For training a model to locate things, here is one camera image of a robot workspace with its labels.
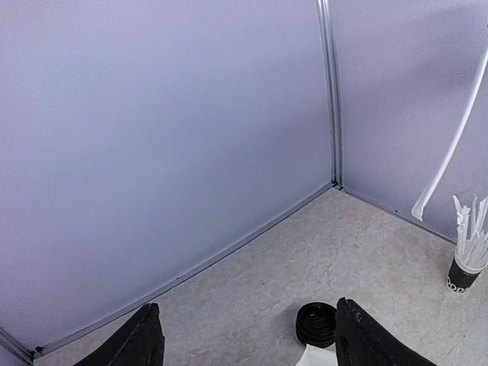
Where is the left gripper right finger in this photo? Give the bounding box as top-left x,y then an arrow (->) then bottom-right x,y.
335,297 -> 433,366

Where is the black cup holding straws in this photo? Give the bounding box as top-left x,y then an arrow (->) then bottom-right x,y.
446,254 -> 487,294

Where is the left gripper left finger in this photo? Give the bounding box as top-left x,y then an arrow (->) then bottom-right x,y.
75,303 -> 165,366

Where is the bundle of white wrapped straws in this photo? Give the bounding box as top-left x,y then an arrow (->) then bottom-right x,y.
452,195 -> 487,273

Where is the stack of black cup lids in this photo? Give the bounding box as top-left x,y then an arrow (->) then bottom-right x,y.
295,302 -> 336,348

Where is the white paper takeout bag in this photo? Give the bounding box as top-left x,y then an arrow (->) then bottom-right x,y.
296,345 -> 338,366

